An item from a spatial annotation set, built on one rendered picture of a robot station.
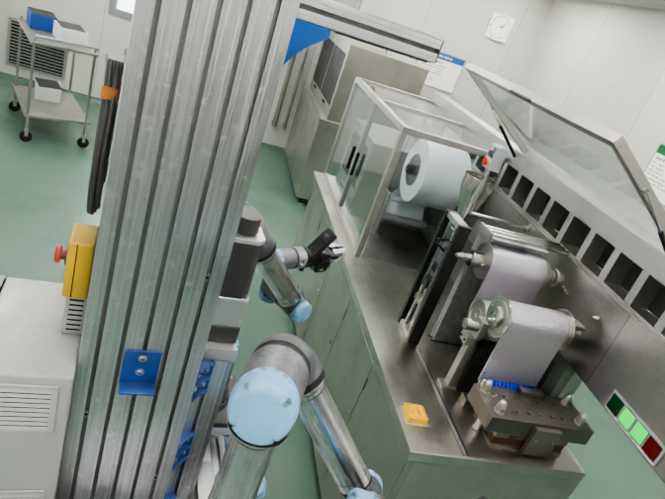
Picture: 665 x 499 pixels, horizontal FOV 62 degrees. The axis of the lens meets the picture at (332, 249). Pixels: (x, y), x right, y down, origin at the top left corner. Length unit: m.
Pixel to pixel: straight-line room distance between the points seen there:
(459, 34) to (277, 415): 6.83
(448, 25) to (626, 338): 5.85
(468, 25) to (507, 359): 5.90
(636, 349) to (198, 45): 1.58
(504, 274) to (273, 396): 1.37
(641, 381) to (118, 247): 1.56
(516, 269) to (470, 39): 5.63
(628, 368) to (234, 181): 1.42
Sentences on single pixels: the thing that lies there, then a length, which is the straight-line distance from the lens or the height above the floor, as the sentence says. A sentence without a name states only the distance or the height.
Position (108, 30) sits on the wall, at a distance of 7.19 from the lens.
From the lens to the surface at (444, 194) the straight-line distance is 2.84.
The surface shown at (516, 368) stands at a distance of 2.11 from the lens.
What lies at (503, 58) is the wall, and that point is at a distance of 7.79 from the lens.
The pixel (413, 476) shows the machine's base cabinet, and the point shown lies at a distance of 1.92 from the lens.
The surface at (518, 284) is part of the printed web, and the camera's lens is 2.21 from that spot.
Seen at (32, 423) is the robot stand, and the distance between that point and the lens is 1.32.
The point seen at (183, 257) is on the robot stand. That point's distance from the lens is 1.12.
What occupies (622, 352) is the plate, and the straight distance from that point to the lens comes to 2.06.
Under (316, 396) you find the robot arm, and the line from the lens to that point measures 1.13.
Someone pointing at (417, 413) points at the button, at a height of 0.92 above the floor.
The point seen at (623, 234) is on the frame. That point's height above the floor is 1.63.
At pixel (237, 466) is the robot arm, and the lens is 1.09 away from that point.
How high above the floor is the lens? 2.05
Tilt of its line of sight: 24 degrees down
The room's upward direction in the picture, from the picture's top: 20 degrees clockwise
